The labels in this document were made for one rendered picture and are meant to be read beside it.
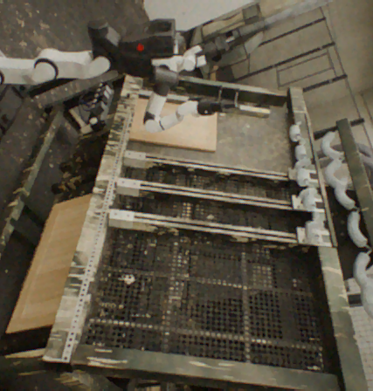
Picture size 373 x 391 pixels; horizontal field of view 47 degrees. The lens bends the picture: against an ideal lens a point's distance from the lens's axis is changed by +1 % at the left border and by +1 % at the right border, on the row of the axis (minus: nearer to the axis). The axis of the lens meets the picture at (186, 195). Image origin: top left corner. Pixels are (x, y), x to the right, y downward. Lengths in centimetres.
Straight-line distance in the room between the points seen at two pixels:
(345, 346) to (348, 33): 1014
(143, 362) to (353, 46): 1067
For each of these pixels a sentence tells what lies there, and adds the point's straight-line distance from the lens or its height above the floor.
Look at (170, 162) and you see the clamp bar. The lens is 253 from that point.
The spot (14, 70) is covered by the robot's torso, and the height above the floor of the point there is 43.
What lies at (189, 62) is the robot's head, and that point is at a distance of 258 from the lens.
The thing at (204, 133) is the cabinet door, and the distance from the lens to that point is 287.
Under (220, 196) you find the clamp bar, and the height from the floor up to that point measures 141.
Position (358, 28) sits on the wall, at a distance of 1172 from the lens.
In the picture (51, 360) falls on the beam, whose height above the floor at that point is 84.
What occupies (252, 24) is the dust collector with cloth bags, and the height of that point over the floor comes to 117.
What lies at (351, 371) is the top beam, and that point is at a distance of 205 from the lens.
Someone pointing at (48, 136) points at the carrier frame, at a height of 18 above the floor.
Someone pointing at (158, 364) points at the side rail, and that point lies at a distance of 188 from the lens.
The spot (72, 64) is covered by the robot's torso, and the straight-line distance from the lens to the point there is 273.
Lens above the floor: 209
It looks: 21 degrees down
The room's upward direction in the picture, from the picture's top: 75 degrees clockwise
